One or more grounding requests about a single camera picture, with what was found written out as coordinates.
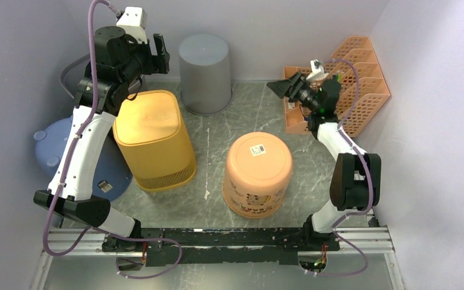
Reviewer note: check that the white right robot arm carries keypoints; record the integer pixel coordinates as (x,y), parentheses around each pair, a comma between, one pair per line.
(354,188)

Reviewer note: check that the orange plastic file organizer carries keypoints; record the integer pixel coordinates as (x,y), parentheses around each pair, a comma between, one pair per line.
(359,102)

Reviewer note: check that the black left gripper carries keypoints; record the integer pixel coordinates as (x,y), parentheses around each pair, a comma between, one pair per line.
(158,64)

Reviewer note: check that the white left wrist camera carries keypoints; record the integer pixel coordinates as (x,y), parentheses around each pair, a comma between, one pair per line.
(133,22)

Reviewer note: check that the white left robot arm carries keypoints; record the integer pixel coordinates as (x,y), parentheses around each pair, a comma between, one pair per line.
(69,194)

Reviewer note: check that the yellow mesh plastic bin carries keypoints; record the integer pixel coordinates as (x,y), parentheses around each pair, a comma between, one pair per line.
(153,139)

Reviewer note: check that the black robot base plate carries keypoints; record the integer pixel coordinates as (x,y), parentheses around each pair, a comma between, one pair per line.
(224,245)

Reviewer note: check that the orange plastic bin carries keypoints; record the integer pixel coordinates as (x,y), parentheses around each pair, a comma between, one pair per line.
(257,173)

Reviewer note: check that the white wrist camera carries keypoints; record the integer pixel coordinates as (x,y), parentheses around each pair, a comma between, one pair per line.
(133,22)
(317,71)

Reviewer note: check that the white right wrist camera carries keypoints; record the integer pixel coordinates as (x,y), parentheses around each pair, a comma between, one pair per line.
(317,71)

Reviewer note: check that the blue plastic bin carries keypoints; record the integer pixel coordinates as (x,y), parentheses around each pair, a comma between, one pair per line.
(112,175)

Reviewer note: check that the dark grey ribbed bin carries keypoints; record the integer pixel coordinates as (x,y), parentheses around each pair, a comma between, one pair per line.
(72,75)

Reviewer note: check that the light grey plastic bin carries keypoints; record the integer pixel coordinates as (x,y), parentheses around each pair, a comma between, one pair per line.
(205,73)

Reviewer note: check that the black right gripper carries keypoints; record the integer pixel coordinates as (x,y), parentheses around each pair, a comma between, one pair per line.
(288,88)

